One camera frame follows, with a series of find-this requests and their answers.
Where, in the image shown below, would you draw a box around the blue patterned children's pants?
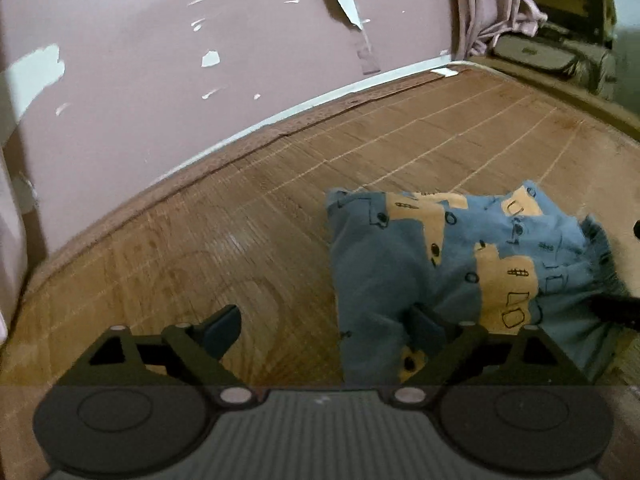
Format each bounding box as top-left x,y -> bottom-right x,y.
326,181 -> 628,386

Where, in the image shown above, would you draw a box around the brown woven bamboo bed mat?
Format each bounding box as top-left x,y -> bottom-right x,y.
1,65 -> 639,396

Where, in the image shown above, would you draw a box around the grey zip bag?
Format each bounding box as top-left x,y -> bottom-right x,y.
491,35 -> 580,79

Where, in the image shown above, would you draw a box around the dark wooden shelf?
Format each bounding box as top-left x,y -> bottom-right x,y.
519,0 -> 622,101

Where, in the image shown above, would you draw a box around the pink curtain right side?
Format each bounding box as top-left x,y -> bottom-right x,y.
452,0 -> 548,60

